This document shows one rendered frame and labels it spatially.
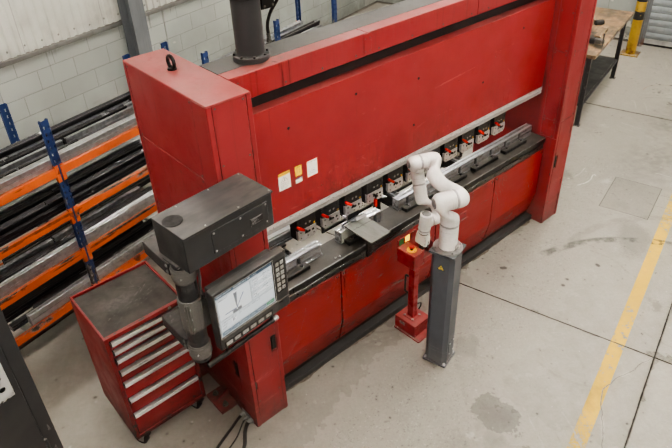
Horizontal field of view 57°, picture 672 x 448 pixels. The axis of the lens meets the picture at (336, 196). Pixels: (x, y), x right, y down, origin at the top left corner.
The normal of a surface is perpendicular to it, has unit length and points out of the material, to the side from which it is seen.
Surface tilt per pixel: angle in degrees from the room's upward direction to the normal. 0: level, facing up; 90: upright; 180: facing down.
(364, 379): 0
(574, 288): 0
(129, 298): 0
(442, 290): 90
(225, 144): 90
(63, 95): 90
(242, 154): 90
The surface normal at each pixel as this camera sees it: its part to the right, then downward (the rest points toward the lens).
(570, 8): -0.75, 0.39
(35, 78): 0.83, 0.29
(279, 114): 0.66, 0.39
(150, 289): -0.04, -0.83
